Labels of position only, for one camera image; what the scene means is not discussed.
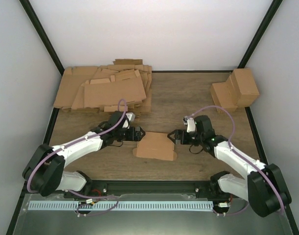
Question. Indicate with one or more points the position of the brown cardboard box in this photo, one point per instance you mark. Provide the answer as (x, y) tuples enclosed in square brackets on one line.
[(155, 145)]

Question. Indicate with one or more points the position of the black right frame post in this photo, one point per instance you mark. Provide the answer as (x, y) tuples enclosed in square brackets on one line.
[(272, 10)]

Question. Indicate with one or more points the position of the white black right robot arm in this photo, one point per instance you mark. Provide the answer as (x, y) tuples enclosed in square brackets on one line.
[(222, 149)]

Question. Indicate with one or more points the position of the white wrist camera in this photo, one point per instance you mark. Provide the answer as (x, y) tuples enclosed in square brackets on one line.
[(190, 124), (129, 117)]

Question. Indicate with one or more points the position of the light blue slotted cable duct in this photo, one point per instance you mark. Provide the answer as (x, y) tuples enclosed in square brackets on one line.
[(194, 206)]

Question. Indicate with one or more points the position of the low folded cardboard box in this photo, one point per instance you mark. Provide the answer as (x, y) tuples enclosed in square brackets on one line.
[(221, 96)]

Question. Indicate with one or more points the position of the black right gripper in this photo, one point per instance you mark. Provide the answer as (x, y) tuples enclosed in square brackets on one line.
[(179, 133)]

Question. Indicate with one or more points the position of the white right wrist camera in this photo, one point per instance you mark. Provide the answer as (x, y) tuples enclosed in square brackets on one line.
[(190, 124)]

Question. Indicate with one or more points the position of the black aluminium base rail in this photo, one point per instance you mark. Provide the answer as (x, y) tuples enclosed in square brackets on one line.
[(151, 186)]

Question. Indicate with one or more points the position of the black frame post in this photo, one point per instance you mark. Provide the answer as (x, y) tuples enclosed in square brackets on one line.
[(29, 10), (272, 10)]

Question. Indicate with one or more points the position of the black left frame post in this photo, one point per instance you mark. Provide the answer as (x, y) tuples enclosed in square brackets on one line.
[(29, 10)]

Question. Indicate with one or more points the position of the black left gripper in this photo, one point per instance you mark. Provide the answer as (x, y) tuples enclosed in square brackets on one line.
[(138, 138)]

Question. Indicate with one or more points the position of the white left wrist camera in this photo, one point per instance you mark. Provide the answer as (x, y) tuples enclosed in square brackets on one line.
[(129, 117)]

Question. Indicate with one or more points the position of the stack of flat cardboard blanks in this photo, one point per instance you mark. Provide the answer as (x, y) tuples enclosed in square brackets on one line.
[(100, 88)]

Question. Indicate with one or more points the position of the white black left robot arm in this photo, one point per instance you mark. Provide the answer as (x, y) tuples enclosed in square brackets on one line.
[(45, 173)]

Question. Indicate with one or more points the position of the tall folded cardboard box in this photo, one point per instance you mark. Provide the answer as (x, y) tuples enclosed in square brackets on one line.
[(243, 88)]

